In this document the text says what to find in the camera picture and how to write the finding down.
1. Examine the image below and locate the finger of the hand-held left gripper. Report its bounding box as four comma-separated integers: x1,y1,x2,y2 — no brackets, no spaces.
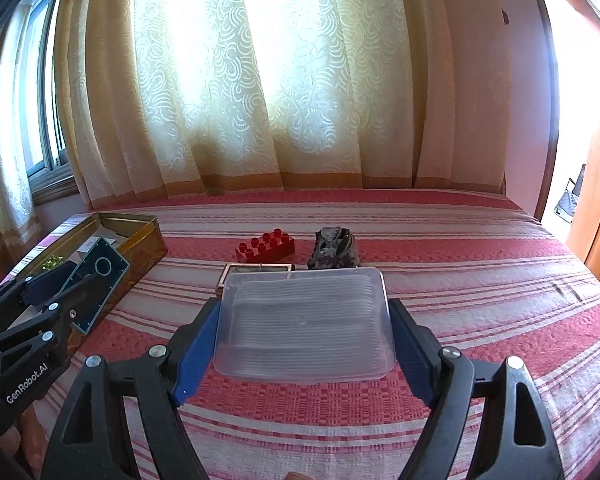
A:
0,276,102,363
0,261,76,326

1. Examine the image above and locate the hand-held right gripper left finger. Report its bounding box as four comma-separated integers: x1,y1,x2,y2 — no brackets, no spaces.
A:
44,297,222,480

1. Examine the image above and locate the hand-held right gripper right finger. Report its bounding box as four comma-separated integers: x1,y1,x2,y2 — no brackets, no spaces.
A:
387,297,566,480

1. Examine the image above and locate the teal building block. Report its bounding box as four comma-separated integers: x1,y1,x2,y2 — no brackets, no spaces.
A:
55,236,131,335

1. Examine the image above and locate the gold rectangular tin box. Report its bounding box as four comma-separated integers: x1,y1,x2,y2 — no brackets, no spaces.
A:
0,212,168,321

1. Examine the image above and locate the brown picture frame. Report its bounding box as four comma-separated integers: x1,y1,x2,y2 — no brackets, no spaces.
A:
215,261,295,296

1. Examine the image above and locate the red building block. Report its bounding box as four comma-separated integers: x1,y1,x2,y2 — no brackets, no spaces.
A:
235,229,296,263

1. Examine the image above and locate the grey camouflage toy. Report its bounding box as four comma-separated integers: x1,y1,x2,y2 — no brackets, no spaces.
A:
307,226,359,269

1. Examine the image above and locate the red striped tablecloth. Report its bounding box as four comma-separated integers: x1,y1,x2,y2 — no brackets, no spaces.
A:
0,189,600,480

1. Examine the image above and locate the cream side curtain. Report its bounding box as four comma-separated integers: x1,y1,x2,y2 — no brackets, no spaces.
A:
0,35,43,281

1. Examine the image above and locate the cream patterned curtain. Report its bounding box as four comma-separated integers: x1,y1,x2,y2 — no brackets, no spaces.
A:
55,0,511,211

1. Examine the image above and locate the window frame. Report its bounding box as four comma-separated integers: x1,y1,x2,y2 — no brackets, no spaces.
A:
17,0,78,206

